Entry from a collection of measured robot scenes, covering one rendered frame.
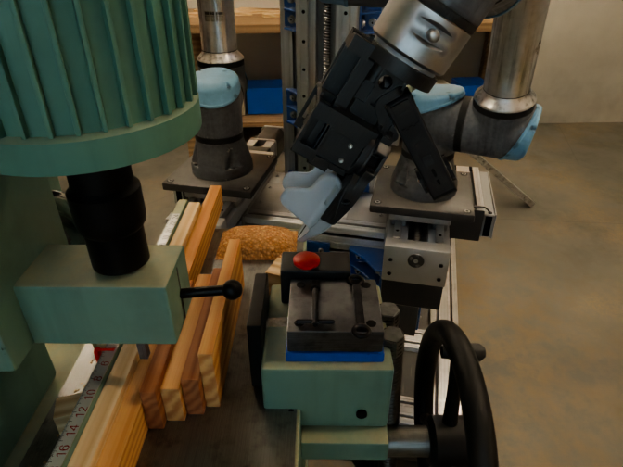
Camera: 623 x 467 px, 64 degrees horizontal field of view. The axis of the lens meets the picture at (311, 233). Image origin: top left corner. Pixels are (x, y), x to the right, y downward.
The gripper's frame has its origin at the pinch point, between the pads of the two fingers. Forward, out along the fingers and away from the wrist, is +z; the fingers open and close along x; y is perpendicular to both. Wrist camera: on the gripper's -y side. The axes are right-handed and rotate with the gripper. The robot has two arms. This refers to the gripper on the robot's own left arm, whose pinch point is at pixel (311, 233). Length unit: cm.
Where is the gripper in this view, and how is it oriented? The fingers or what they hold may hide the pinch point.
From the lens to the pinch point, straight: 53.5
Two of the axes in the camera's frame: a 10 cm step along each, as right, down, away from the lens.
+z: -5.0, 7.3, 4.6
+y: -8.7, -4.3, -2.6
